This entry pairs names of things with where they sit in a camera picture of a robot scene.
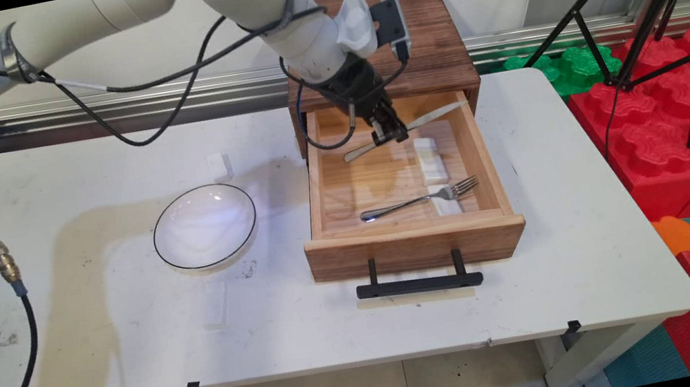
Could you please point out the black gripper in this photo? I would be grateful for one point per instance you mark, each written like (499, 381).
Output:
(355, 86)

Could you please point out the silver table knife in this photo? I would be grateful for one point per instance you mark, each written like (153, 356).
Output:
(437, 113)

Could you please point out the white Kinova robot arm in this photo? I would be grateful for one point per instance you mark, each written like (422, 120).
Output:
(145, 6)

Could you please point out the white ceramic cutlery rest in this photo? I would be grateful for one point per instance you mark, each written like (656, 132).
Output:
(447, 206)
(218, 167)
(214, 306)
(430, 162)

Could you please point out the light wooden drawer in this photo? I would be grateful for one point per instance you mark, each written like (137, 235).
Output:
(378, 181)

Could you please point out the silver fork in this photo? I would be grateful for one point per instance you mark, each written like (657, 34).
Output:
(403, 205)

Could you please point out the dark wooden drawer cabinet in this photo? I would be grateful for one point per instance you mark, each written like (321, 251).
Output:
(433, 52)

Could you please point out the green foam block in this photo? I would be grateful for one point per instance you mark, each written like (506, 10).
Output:
(570, 72)

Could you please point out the white plate black rim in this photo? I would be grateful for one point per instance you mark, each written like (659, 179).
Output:
(205, 227)

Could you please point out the large red foam block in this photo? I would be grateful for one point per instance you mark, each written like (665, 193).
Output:
(657, 134)

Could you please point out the orange foam piece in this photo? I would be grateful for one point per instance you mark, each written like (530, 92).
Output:
(674, 235)

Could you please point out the white table leg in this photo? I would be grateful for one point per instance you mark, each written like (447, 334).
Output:
(590, 359)

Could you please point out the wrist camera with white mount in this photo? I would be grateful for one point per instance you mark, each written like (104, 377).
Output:
(390, 21)

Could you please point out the aluminium wall rail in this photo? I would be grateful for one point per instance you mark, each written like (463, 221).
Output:
(162, 105)

